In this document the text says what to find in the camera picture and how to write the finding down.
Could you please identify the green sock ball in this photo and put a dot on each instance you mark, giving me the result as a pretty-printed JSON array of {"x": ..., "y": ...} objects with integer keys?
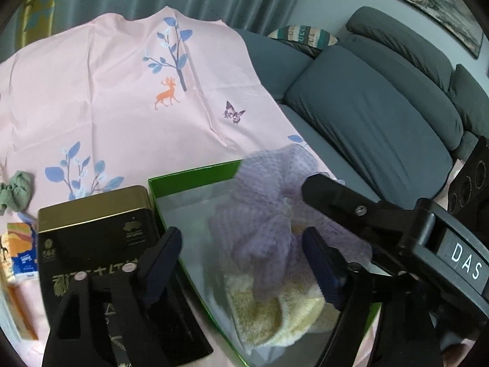
[{"x": 17, "y": 193}]

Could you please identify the tissue pack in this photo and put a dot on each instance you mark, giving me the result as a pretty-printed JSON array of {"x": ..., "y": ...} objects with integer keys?
[{"x": 18, "y": 253}]

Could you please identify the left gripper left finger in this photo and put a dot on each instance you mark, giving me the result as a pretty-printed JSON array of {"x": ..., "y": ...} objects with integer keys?
[{"x": 156, "y": 324}]

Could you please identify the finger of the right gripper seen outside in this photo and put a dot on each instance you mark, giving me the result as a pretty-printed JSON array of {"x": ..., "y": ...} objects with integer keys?
[{"x": 381, "y": 224}]

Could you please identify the green gift box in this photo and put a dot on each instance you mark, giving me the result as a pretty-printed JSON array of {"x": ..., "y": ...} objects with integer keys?
[{"x": 187, "y": 200}]

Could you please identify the purple knitted cloth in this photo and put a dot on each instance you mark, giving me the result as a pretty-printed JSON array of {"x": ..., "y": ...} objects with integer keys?
[{"x": 259, "y": 229}]

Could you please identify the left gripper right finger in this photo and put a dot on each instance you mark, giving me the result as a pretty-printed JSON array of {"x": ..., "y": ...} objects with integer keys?
[{"x": 405, "y": 334}]

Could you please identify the framed wall picture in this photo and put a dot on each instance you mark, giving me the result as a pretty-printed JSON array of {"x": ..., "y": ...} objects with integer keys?
[{"x": 456, "y": 18}]

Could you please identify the striped cushion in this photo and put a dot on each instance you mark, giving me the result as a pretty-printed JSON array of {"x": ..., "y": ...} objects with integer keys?
[{"x": 304, "y": 36}]

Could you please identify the yellow and white towel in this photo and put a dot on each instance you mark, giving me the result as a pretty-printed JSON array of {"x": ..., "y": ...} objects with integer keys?
[{"x": 279, "y": 321}]

